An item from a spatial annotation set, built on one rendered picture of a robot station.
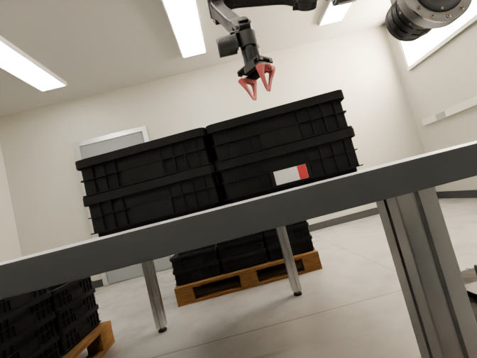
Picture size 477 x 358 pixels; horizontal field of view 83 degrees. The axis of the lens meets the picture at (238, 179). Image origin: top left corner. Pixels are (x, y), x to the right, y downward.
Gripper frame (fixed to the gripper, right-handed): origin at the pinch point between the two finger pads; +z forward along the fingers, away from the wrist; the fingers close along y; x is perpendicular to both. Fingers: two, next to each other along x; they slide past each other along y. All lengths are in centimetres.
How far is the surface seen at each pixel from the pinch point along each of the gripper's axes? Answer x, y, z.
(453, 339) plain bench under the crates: -18, 39, 56
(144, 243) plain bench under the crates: -50, 20, 34
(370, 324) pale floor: 57, -18, 99
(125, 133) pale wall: 76, -338, -106
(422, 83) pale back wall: 390, -48, -75
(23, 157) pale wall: -42, -437, -106
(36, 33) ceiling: -25, -240, -175
